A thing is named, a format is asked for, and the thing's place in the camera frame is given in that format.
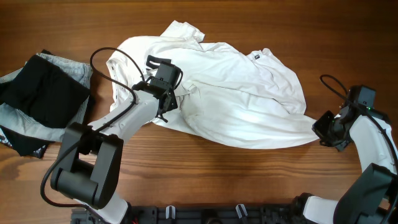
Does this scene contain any white t-shirt with black print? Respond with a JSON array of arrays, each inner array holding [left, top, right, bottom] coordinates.
[[106, 21, 317, 149]]

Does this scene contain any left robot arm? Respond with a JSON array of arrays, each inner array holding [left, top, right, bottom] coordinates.
[[42, 78, 177, 223]]

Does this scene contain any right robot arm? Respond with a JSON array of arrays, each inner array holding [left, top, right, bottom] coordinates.
[[292, 105, 397, 223]]

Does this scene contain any black folded garment on top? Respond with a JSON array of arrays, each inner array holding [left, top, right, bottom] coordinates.
[[1, 55, 90, 128]]

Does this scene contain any black patterned garment at bottom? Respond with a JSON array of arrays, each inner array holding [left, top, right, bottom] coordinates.
[[0, 49, 96, 159]]

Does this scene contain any light blue denim garment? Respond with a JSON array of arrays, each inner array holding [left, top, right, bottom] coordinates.
[[1, 53, 93, 142]]

